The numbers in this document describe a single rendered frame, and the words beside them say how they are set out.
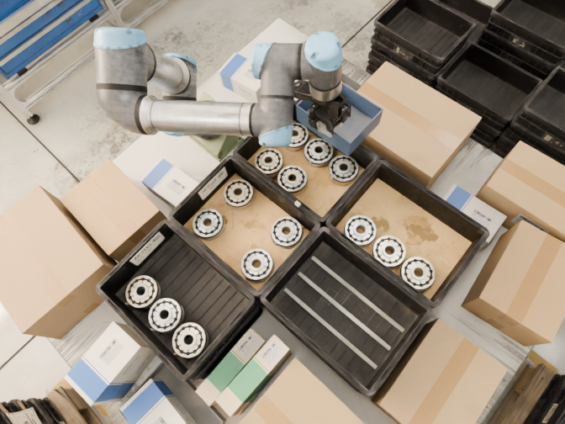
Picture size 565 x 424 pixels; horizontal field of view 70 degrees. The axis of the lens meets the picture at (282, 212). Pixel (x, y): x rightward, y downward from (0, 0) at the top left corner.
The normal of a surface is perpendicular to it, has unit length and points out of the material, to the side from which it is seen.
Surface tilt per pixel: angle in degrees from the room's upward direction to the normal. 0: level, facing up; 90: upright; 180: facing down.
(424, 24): 0
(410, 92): 0
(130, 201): 0
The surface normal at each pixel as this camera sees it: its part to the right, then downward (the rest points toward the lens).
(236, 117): -0.24, 0.11
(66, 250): -0.07, -0.37
